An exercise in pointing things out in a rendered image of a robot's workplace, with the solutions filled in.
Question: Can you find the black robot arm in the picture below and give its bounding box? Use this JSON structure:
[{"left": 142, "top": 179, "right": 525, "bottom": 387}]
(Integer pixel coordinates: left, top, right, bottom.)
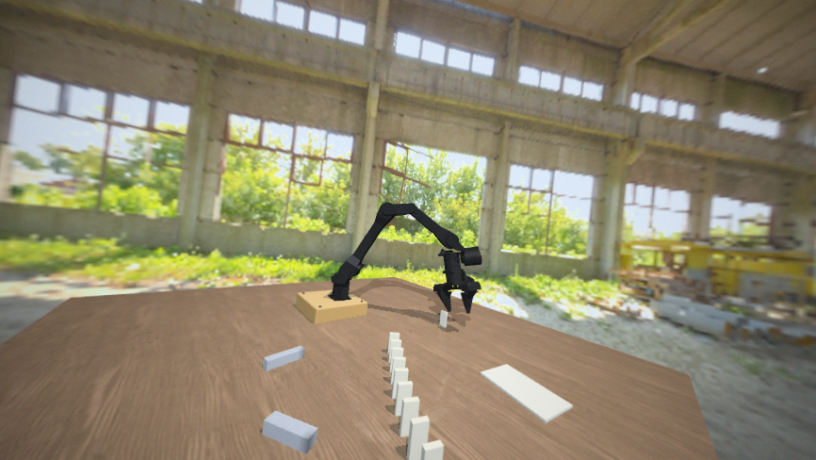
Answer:
[{"left": 328, "top": 203, "right": 481, "bottom": 301}]

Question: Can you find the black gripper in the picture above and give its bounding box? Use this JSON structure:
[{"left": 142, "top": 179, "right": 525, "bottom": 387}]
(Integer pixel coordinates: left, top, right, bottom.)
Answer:
[{"left": 433, "top": 267, "right": 481, "bottom": 314}]

